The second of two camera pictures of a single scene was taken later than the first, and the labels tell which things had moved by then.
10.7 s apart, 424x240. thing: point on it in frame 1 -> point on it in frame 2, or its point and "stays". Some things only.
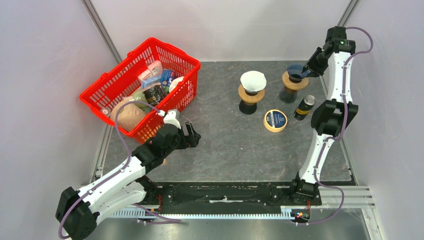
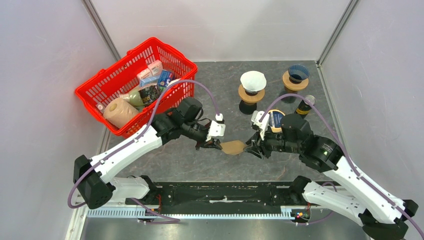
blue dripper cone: [295, 72] stays
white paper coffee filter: [253, 80] stays
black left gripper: [191, 140] -> [202, 143]
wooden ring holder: [291, 87] stays
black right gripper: [311, 65] -> [256, 151]
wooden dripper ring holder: [247, 98] stays
